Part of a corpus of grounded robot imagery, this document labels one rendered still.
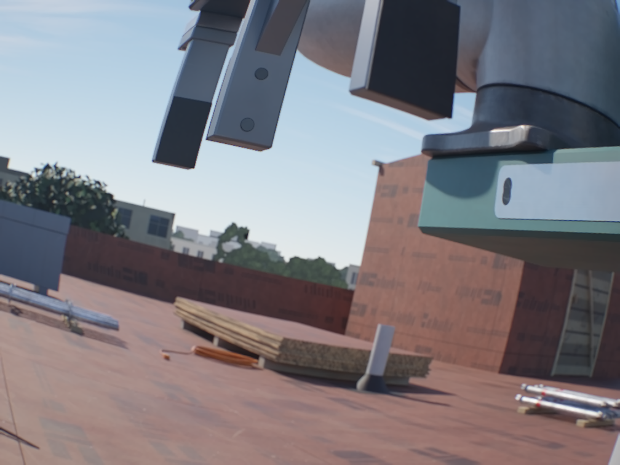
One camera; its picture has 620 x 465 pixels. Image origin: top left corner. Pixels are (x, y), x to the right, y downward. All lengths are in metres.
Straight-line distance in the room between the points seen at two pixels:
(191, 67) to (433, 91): 0.29
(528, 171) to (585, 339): 9.85
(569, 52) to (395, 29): 0.39
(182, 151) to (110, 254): 11.61
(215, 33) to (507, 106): 0.22
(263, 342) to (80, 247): 6.36
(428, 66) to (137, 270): 12.01
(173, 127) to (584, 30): 0.33
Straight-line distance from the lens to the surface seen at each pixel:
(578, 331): 10.21
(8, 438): 2.00
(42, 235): 6.52
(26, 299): 4.97
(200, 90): 0.50
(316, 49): 0.79
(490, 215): 0.58
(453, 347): 10.15
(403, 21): 0.23
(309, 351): 5.87
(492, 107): 0.61
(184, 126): 0.49
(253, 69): 0.36
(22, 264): 6.52
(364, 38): 0.23
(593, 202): 0.47
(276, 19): 0.36
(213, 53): 0.50
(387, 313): 11.61
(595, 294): 10.40
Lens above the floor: 0.60
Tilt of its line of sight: 3 degrees up
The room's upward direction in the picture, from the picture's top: 12 degrees clockwise
